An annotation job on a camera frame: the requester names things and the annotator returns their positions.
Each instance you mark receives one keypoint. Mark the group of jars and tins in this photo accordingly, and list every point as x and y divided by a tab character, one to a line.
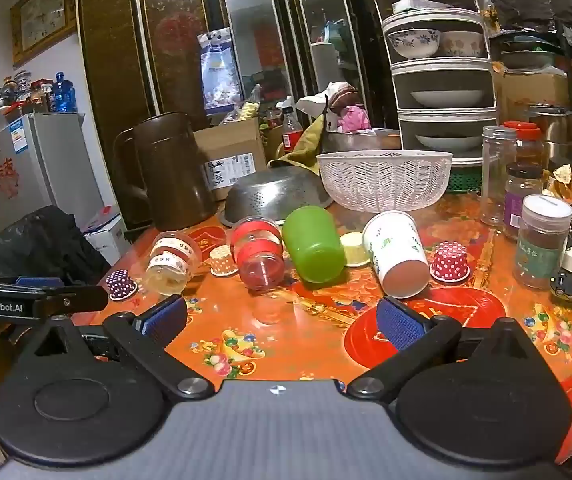
11	97

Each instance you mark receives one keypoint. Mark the soda bottle with red label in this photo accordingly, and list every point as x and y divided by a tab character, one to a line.
292	132

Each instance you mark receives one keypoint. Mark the stainless steel colander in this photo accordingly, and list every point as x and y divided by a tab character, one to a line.
276	195

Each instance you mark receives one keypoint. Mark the glass jar with purple label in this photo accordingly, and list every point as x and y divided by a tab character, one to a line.
518	200

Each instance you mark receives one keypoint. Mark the pink cloth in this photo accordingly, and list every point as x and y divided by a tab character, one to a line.
355	119

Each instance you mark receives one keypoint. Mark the wooden framed wall clock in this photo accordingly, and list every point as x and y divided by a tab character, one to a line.
42	17

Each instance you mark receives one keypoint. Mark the white paper cup green print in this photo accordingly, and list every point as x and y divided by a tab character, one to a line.
396	250

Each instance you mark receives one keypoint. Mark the clear plastic cup white labels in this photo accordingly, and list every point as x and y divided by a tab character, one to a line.
171	262

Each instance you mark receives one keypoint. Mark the orange patterned cupcake liner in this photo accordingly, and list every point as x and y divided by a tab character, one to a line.
223	261

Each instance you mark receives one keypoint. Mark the red printed tablecloth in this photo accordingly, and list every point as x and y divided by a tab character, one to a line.
306	330

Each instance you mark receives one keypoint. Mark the tall empty glass jar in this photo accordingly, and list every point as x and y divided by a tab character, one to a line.
497	180

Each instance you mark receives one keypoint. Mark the white carton box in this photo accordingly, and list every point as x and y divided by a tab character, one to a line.
108	235

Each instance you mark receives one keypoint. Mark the blue water bottle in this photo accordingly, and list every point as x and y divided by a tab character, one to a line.
65	92

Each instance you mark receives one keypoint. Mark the glass jar with red lid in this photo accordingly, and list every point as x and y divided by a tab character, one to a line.
528	140

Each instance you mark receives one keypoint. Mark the floral beige bowl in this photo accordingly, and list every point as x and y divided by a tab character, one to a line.
462	44

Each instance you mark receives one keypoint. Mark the spice jar with white lid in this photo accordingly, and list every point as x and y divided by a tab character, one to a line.
541	245

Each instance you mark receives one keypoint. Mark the blue and white plastic bag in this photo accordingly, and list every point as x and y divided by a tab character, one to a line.
221	70

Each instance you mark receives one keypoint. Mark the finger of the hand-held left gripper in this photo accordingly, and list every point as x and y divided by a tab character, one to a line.
78	299

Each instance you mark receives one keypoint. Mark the grey refrigerator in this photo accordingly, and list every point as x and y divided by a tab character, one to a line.
41	170

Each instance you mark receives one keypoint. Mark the brown and white knit hat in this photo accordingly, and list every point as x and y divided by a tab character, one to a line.
342	94

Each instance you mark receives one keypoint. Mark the cardboard box with shipping label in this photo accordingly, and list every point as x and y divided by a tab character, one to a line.
226	150

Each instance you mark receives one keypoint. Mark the small pale green cup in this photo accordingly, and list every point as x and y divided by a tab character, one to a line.
355	252

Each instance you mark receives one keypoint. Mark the plain brown cardboard box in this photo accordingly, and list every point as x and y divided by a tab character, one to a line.
531	90

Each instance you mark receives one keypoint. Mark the green plastic basket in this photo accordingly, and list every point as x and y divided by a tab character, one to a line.
466	180

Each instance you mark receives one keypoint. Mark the stainless steel kettle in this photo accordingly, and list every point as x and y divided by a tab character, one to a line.
556	127

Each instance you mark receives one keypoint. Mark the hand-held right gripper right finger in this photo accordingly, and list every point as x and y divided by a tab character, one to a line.
397	324

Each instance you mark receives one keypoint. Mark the white plate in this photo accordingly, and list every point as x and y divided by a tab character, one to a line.
446	97
446	141

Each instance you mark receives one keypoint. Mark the olive green cloth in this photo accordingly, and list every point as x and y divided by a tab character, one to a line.
306	147

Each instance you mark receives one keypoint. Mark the brown plastic pitcher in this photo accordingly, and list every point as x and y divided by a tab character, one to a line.
171	170

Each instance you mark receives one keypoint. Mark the blue patterned white bowl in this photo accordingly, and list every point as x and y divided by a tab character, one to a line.
412	42

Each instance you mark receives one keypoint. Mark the clear cup with red band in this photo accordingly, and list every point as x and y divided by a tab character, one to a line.
257	252

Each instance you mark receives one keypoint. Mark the green plastic cup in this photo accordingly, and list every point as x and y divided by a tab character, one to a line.
313	242

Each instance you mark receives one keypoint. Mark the purple polka dot cupcake liner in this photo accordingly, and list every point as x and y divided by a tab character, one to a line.
120	284

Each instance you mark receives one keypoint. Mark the stainless steel basin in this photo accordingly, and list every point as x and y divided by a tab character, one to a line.
361	141

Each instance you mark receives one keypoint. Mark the red polka dot cupcake liner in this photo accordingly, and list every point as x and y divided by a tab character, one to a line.
449	261

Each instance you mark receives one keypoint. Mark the black bag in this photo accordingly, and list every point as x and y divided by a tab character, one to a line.
46	247

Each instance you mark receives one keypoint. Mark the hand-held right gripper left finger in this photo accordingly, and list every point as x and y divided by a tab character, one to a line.
162	321

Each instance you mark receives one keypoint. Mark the brown wooden wardrobe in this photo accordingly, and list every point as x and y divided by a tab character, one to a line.
116	50

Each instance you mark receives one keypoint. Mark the white plastic colander basket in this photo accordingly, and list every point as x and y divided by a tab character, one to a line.
383	180

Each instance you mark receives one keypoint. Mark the dried golden plant pieces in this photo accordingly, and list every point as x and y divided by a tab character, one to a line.
563	182

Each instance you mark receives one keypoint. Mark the tiered white dish rack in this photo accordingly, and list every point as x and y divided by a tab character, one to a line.
401	70

